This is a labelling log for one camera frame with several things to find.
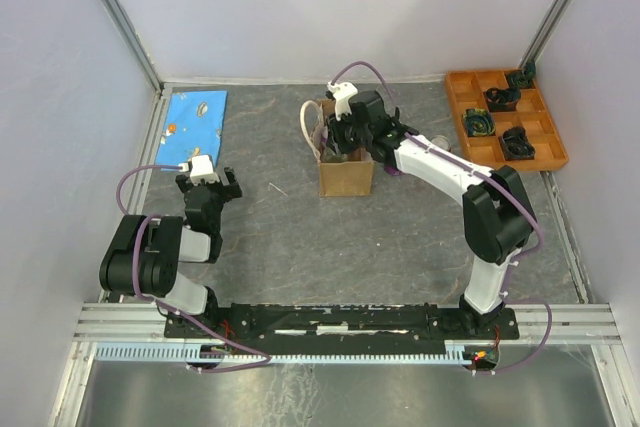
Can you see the orange compartment tray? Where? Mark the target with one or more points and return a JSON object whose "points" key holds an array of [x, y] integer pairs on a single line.
{"points": [[465, 90]]}

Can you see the blue patterned cloth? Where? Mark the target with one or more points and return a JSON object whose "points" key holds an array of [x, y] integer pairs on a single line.
{"points": [[193, 126]]}

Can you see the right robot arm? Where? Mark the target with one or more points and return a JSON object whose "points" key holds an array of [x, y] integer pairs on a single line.
{"points": [[498, 218]]}

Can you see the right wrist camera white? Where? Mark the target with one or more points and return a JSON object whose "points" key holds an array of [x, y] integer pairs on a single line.
{"points": [[342, 94]]}

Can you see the green rolled tie corner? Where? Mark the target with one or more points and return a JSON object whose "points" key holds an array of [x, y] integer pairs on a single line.
{"points": [[523, 78]]}

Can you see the brown canvas tote bag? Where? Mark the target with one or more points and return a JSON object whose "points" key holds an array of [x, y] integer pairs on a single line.
{"points": [[352, 178]]}

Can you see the black rolled belt lower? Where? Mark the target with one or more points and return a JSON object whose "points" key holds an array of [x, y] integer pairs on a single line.
{"points": [[516, 146]]}

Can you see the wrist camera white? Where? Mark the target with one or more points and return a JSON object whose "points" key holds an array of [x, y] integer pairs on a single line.
{"points": [[200, 169], [342, 94]]}

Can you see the red Coke can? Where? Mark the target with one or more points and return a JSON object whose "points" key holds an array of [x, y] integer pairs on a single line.
{"points": [[442, 142]]}

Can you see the aluminium frame rail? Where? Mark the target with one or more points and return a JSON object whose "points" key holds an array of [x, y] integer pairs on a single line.
{"points": [[572, 324]]}

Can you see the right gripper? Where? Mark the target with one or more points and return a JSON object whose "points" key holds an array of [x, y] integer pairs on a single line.
{"points": [[335, 129]]}

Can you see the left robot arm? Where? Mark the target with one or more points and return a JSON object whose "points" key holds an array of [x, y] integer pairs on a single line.
{"points": [[144, 254]]}

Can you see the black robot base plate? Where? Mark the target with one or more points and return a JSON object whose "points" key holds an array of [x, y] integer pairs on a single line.
{"points": [[359, 330]]}

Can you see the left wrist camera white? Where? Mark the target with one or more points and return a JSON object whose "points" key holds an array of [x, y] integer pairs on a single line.
{"points": [[200, 169]]}

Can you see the clear green glass bottle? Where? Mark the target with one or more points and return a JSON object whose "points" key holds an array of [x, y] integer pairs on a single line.
{"points": [[328, 155]]}

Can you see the purple Fanta can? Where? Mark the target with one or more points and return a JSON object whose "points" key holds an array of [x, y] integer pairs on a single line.
{"points": [[392, 171]]}

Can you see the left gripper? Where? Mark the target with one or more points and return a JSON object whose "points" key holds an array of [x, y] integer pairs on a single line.
{"points": [[233, 190]]}

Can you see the blue yellow rolled tie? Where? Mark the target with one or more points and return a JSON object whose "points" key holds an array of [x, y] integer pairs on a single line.
{"points": [[478, 122]]}

